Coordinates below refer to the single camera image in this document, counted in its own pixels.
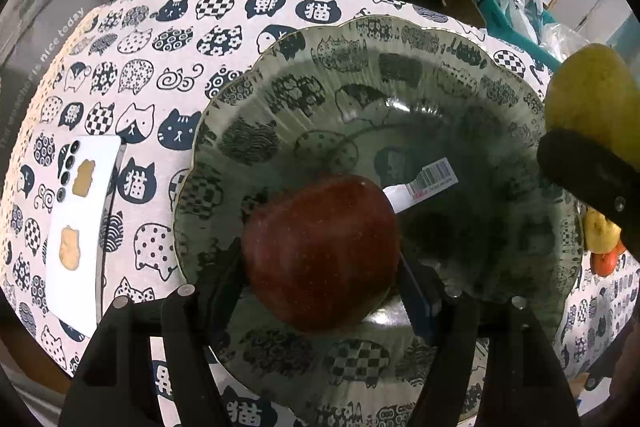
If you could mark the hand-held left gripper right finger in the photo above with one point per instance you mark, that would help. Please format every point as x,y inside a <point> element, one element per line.
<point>417,302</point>

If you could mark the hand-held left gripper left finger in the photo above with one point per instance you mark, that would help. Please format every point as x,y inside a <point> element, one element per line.
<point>225,287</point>

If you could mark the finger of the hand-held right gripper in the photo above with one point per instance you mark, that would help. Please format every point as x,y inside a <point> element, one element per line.
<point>580,167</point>

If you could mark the small yellow fruit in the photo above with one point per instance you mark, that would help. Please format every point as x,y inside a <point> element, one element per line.
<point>600,234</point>

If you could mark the yellow pear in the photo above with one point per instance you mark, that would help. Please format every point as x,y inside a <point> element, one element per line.
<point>590,92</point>

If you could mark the orange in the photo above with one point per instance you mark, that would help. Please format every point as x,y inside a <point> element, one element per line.
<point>605,263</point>

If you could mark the red apple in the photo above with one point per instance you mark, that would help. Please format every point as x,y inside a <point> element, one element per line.
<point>320,252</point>

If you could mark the green patterned glass plate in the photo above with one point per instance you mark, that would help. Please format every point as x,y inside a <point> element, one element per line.
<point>350,117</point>

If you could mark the clear plastic bag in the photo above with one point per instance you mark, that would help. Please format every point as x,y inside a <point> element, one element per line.
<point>565,39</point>

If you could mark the white phone with stickers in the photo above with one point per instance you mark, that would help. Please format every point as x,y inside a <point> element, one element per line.
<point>85,217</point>

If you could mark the teal crate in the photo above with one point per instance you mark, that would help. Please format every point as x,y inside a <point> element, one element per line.
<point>492,7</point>

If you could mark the cat print tablecloth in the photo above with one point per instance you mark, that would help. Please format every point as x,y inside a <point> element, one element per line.
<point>150,57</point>

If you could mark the grey hooded jacket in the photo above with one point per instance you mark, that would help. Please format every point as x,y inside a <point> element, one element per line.
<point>50,7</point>

